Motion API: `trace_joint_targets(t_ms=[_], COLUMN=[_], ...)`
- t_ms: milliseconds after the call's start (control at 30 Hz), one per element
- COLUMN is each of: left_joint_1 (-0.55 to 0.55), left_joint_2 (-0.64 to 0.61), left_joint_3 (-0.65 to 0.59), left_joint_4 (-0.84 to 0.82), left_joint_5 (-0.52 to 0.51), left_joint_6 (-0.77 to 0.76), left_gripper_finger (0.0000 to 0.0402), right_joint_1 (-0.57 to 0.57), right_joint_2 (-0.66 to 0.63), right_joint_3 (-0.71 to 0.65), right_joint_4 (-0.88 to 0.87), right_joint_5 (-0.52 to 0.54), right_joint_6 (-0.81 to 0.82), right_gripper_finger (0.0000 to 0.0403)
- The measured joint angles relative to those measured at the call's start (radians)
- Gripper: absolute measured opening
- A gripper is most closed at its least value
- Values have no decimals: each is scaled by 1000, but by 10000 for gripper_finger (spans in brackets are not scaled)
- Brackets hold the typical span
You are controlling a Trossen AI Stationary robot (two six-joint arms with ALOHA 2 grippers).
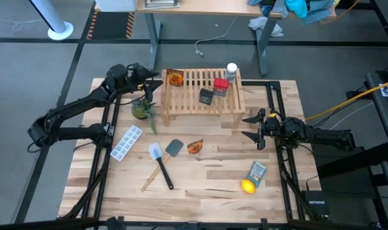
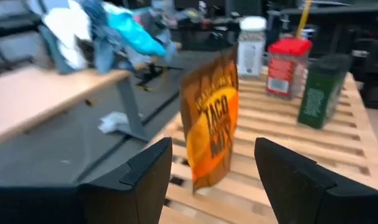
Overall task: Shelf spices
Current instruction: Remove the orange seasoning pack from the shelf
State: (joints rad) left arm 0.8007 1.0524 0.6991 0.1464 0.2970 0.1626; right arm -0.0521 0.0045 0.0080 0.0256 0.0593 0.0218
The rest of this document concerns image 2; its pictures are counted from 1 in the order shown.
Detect white crumpled cloth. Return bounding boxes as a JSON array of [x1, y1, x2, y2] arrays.
[[97, 111, 143, 134]]

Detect green black pepper tin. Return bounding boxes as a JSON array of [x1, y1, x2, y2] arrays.
[[297, 54, 353, 130]]

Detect thick yellow cable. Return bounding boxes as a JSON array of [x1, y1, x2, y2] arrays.
[[296, 0, 314, 39]]

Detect orange brown taco mix packet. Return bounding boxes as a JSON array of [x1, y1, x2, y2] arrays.
[[179, 46, 240, 194]]

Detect smoked paprika tin red lid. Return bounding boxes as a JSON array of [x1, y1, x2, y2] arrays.
[[265, 37, 313, 101]]

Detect wooden desk grey legs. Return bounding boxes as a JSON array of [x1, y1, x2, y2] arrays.
[[0, 63, 152, 149]]

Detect bagel seasoning jar white lid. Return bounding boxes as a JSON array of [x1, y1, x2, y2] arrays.
[[237, 16, 267, 78]]

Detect wooden slatted shelf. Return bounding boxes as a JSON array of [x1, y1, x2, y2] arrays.
[[148, 65, 378, 224]]

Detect pile of clothes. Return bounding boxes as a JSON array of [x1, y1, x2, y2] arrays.
[[39, 0, 182, 75]]

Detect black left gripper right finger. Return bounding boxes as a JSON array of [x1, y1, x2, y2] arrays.
[[254, 137, 342, 224]]

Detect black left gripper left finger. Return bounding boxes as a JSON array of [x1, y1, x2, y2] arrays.
[[79, 136, 173, 224]]

